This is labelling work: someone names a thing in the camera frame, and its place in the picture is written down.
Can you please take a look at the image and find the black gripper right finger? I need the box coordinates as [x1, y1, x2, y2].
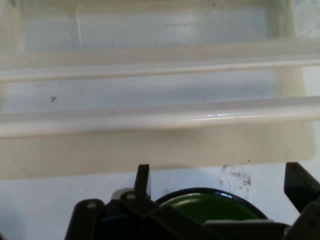
[283, 161, 320, 240]

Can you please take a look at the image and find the translucent white plastic bin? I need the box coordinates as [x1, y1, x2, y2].
[0, 0, 320, 180]

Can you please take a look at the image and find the green bowl with black rim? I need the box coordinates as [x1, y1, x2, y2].
[154, 187, 270, 226]

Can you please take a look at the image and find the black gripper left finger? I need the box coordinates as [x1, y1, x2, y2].
[64, 163, 161, 240]

